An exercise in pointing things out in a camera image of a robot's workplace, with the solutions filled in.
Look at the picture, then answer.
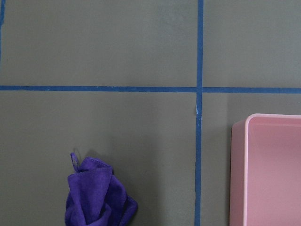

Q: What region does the purple cloth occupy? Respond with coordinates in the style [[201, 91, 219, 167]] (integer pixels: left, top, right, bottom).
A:
[[64, 153, 138, 226]]

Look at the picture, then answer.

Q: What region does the pink plastic bin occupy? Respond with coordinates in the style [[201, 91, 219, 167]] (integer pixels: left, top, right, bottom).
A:
[[229, 113, 301, 226]]

